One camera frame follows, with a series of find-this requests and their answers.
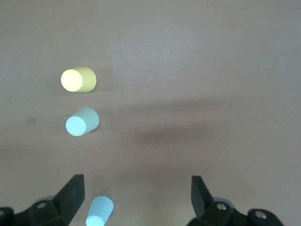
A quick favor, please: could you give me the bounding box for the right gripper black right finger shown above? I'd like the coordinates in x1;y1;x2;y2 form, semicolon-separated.
188;176;238;226

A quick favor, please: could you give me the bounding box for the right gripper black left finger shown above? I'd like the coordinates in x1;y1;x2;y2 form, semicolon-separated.
27;174;85;226

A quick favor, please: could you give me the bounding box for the mint green plastic cup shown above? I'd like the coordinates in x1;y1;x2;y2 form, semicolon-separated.
65;107;100;137

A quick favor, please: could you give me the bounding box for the light blue plastic cup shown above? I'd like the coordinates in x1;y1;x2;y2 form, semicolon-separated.
85;195;114;226

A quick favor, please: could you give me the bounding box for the yellow plastic cup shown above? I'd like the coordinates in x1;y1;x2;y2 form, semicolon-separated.
60;66;97;93

